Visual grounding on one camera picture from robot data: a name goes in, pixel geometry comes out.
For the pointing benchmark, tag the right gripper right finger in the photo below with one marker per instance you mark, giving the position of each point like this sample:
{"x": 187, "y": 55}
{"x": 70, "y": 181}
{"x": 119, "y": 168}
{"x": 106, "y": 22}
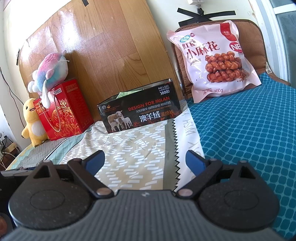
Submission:
{"x": 204, "y": 170}

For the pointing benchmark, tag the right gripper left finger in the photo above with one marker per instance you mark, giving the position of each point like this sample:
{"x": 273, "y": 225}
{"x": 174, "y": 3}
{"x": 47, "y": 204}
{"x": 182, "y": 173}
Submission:
{"x": 84, "y": 172}

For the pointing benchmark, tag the green striped snack packet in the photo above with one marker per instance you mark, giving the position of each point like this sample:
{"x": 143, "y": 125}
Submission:
{"x": 123, "y": 94}

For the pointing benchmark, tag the person left hand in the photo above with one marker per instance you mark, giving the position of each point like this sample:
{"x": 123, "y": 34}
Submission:
{"x": 3, "y": 226}

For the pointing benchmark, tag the patterned bed quilt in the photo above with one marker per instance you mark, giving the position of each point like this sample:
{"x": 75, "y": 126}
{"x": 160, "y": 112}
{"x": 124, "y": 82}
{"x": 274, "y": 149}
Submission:
{"x": 148, "y": 157}

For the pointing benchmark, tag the red gift box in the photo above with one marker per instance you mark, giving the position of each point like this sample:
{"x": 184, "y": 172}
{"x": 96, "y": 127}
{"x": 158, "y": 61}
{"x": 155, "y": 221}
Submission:
{"x": 68, "y": 114}

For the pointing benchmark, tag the yellow duck plush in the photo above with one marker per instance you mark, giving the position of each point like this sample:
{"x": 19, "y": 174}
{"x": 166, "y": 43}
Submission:
{"x": 34, "y": 128}

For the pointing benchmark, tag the blue patterned blanket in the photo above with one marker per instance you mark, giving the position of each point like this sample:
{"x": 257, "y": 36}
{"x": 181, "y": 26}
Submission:
{"x": 258, "y": 126}

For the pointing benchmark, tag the black sheep print box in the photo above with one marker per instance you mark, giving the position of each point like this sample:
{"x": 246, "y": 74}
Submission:
{"x": 151, "y": 104}

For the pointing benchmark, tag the pastel plush toy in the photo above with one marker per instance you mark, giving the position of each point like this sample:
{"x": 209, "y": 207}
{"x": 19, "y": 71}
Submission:
{"x": 52, "y": 71}

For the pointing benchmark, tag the pink twisted snack bag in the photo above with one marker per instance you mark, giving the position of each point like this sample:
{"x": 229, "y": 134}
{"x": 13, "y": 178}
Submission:
{"x": 214, "y": 60}

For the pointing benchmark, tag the wooden headboard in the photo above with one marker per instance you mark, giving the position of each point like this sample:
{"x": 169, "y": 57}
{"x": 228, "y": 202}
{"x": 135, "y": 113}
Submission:
{"x": 111, "y": 46}

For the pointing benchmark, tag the black tape strips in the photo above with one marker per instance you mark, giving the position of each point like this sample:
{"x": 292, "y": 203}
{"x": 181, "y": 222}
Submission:
{"x": 200, "y": 17}

